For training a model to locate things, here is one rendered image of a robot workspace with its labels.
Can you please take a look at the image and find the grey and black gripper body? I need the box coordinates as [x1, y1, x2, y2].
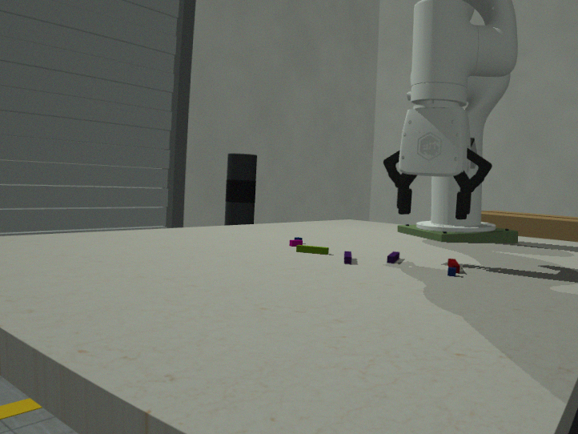
[399, 103, 471, 177]

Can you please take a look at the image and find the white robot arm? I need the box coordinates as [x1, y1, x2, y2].
[407, 0, 518, 232]

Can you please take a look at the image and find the lime green rod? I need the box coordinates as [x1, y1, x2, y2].
[296, 245, 329, 255]

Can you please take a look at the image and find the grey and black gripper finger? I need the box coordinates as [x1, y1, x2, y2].
[453, 149, 492, 219]
[383, 151, 417, 215]

